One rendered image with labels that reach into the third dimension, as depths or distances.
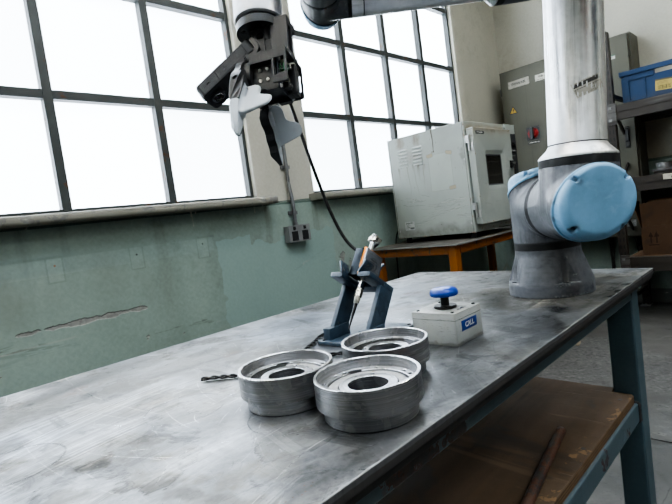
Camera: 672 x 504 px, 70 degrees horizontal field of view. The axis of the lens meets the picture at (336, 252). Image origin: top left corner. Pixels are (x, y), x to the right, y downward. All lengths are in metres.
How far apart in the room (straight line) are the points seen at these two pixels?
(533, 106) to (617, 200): 3.69
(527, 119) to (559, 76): 3.65
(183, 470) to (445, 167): 2.53
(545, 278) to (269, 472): 0.65
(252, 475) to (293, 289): 2.19
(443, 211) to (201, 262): 1.40
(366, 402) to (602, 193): 0.51
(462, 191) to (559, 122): 1.98
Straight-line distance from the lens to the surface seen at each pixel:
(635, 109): 3.88
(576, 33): 0.86
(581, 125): 0.83
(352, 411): 0.44
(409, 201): 2.99
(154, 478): 0.46
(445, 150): 2.84
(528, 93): 4.52
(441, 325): 0.68
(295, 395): 0.50
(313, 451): 0.44
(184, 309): 2.24
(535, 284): 0.93
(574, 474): 0.90
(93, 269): 2.09
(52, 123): 2.18
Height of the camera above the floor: 0.99
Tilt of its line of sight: 4 degrees down
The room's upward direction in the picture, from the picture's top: 8 degrees counter-clockwise
